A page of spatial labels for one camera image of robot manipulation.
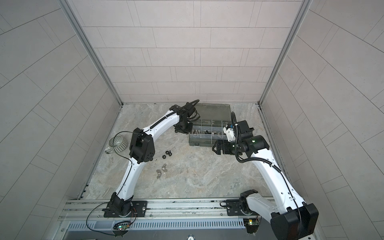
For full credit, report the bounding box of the green plastic organizer box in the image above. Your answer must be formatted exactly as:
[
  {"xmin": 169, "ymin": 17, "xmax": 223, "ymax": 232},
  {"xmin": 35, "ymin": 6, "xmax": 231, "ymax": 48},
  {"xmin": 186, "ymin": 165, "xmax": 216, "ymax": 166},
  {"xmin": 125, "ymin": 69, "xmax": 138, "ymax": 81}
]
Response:
[{"xmin": 189, "ymin": 103, "xmax": 231, "ymax": 147}]

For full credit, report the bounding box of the silver wing nut pair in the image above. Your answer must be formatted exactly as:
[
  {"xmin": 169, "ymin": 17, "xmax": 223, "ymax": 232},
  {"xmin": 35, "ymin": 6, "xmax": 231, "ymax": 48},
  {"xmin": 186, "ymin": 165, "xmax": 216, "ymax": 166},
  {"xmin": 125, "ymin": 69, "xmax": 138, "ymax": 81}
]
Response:
[{"xmin": 156, "ymin": 164, "xmax": 168, "ymax": 179}]

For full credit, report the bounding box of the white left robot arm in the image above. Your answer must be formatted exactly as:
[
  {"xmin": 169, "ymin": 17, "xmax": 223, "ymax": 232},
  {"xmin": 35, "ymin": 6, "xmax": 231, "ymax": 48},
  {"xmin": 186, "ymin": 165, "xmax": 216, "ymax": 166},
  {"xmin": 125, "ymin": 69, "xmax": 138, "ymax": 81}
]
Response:
[{"xmin": 103, "ymin": 100, "xmax": 200, "ymax": 218}]

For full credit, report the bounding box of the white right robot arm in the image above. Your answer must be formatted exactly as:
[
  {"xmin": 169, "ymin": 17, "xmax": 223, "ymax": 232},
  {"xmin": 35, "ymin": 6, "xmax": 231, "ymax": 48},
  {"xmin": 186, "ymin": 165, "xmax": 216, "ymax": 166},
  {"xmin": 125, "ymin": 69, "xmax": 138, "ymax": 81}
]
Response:
[{"xmin": 212, "ymin": 121, "xmax": 319, "ymax": 240}]

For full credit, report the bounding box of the right circuit board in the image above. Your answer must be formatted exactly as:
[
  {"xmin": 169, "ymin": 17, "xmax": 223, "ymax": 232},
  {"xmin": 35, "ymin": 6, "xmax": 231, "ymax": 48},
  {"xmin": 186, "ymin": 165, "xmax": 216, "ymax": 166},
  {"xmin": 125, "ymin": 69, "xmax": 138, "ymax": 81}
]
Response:
[{"xmin": 243, "ymin": 219, "xmax": 260, "ymax": 234}]

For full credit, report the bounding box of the circuit board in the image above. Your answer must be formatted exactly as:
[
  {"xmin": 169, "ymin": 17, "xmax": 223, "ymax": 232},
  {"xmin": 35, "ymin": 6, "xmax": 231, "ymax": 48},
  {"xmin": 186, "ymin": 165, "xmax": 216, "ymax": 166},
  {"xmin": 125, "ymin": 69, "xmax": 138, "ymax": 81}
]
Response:
[
  {"xmin": 243, "ymin": 219, "xmax": 260, "ymax": 234},
  {"xmin": 113, "ymin": 221, "xmax": 132, "ymax": 231}
]

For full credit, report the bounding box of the left circuit board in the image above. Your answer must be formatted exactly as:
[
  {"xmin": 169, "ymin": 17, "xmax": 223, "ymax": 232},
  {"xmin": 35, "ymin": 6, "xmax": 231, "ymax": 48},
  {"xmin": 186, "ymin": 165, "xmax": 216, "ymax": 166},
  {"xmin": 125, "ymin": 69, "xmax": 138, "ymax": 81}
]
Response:
[{"xmin": 113, "ymin": 221, "xmax": 132, "ymax": 231}]

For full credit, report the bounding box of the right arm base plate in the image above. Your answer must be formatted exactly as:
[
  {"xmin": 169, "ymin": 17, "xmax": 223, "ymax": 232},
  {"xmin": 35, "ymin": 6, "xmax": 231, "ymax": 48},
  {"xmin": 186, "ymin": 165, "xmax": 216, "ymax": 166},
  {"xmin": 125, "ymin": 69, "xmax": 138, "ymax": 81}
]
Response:
[{"xmin": 220, "ymin": 200, "xmax": 248, "ymax": 216}]

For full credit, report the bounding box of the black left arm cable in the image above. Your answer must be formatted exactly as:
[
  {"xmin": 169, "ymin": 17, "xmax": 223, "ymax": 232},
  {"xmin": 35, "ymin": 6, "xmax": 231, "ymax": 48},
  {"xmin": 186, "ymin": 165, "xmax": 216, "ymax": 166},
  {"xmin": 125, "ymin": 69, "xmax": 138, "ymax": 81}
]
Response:
[{"xmin": 86, "ymin": 131, "xmax": 145, "ymax": 236}]

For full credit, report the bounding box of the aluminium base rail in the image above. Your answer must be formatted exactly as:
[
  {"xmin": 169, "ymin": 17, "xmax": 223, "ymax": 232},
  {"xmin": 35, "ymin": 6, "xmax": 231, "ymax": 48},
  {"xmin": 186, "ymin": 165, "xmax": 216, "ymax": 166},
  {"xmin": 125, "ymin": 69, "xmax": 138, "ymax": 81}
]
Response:
[{"xmin": 56, "ymin": 196, "xmax": 313, "ymax": 223}]

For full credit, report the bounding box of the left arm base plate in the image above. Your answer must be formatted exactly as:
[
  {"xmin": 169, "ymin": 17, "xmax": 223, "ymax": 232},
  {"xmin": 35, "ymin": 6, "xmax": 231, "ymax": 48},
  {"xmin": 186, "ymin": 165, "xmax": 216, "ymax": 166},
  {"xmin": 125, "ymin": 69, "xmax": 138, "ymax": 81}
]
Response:
[{"xmin": 102, "ymin": 201, "xmax": 148, "ymax": 218}]

